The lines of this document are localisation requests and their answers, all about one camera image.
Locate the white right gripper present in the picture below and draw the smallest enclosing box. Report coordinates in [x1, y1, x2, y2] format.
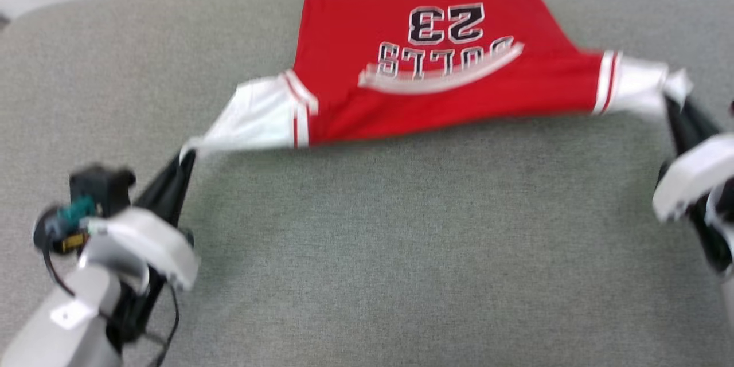
[653, 96, 734, 273]

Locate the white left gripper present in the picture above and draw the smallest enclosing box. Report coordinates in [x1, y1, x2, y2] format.
[83, 151, 198, 345]

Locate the red and white jersey shirt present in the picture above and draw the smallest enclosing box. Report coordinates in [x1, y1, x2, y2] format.
[181, 0, 694, 154]

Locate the grey fabric sofa seat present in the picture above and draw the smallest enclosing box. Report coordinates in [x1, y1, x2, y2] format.
[0, 0, 734, 367]

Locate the teal cable connector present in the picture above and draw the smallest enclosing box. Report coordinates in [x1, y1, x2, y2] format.
[54, 195, 97, 231]

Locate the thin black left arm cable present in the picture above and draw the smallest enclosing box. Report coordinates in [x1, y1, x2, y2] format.
[143, 284, 182, 367]

